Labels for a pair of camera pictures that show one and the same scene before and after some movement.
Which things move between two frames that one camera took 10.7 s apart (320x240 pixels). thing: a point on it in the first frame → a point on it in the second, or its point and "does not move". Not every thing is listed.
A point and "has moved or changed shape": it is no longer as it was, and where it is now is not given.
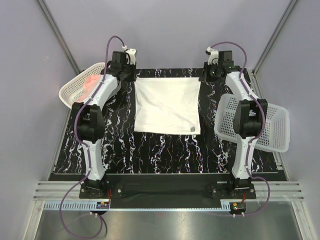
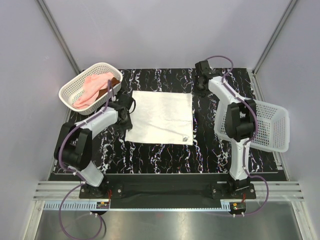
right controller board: x=236 y=208 does not move
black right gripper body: x=211 y=72 → x=200 y=91
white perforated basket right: x=276 y=137 does not move
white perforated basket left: x=71 y=92 does not move
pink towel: x=91 y=83 does not move
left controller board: x=102 y=205 does not move
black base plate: x=167 y=187 does not move
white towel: x=167 y=105 has moved or changed shape
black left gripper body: x=129 y=70 → x=126 y=123
